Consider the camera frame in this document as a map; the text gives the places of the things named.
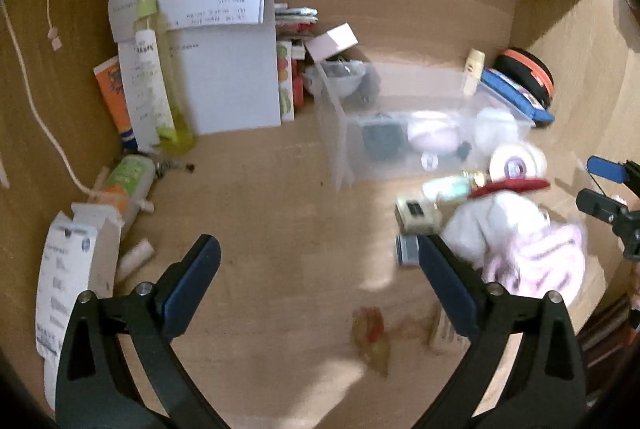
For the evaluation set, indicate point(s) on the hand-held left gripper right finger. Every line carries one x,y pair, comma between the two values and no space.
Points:
445,289

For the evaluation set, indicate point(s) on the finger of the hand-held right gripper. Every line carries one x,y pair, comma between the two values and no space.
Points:
605,168
600,204

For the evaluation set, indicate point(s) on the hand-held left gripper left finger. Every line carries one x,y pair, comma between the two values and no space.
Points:
192,284

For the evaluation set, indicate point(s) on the pale blue small bottle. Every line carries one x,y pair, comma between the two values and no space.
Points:
445,190

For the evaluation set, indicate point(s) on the clear plastic storage box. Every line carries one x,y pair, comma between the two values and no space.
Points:
345,144

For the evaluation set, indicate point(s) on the small grey block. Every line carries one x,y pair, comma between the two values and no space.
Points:
407,251

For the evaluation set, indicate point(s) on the small white cylinder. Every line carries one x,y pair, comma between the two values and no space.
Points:
134,260

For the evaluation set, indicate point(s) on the small beige box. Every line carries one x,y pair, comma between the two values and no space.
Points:
417,214

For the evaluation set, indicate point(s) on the pink striped cloth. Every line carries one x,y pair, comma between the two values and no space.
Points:
545,264

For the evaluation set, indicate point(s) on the white tape roll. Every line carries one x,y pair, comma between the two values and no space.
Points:
517,161

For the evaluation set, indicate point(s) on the wooden desk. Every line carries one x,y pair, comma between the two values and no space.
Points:
275,219

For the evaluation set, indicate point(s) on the blue pencil case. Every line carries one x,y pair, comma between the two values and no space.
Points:
520,101

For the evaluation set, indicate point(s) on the white round object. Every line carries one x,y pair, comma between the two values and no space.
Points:
495,129

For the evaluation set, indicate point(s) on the dark brown chair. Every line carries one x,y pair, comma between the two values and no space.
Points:
607,324

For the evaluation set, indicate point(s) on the green tube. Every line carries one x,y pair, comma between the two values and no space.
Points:
127,179

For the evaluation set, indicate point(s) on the orange black round case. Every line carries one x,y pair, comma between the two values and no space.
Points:
530,69

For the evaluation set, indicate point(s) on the white box with receipt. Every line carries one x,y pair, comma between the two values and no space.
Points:
67,274

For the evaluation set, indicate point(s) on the pink round case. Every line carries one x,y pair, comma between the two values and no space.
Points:
432,131

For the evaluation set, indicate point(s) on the cream tube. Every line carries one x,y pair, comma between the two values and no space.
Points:
473,71

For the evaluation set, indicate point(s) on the black electronic items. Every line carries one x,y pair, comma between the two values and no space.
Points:
382,136

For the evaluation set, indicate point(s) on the orange carton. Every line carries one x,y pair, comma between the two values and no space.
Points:
112,94

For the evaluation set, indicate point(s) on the large white paper sheet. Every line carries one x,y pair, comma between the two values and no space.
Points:
230,79

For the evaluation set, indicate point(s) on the yellow-green spray bottle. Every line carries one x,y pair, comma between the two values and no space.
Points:
150,74

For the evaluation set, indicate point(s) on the fruit print box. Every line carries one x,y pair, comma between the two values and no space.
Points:
285,84

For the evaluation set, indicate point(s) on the red box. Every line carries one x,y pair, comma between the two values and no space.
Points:
298,89

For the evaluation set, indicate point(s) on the clear plastic bowl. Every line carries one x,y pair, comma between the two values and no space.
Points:
340,79

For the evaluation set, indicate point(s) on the small pink box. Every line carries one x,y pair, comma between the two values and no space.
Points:
332,41

